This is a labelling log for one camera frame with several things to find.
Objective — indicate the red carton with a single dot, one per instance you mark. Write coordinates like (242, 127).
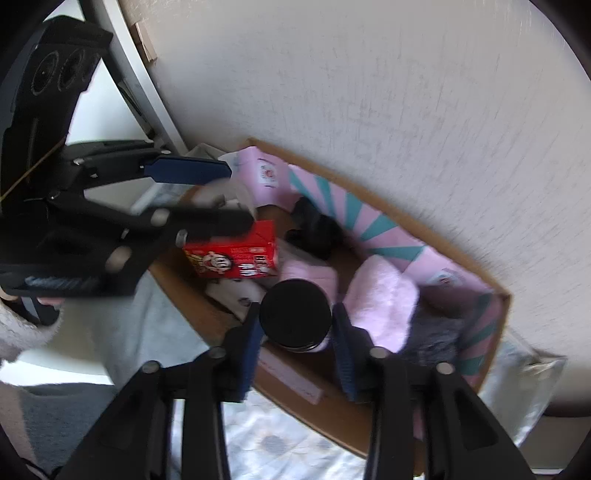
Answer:
(244, 258)

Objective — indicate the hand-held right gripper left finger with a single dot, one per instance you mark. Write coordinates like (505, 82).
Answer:
(249, 355)

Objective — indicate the pink teal printed paper liner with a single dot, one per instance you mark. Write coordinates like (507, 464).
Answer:
(323, 194)

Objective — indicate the black lidded jar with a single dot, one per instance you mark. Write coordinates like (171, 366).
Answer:
(295, 311)

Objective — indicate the window frame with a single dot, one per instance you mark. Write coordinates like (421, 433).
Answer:
(138, 92)

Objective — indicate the grey fuzzy sock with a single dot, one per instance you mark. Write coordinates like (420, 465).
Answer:
(434, 337)

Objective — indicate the beige tape patch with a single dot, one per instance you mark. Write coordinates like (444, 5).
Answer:
(144, 41)

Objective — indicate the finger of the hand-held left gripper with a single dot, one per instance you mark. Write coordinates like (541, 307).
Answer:
(189, 170)
(207, 224)

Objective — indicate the clear plastic bag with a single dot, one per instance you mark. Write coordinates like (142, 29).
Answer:
(531, 383)

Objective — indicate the black cloth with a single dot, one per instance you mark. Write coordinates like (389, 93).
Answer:
(316, 228)

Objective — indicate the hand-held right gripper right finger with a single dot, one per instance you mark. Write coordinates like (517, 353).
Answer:
(344, 355)

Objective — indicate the dark grey fuzzy cloth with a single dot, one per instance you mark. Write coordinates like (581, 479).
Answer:
(60, 415)

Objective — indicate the floral bed sheet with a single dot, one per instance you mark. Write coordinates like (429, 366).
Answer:
(277, 443)

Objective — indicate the person's left forearm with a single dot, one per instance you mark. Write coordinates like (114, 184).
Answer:
(23, 332)

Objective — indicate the cardboard box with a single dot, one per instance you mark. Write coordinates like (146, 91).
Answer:
(332, 424)

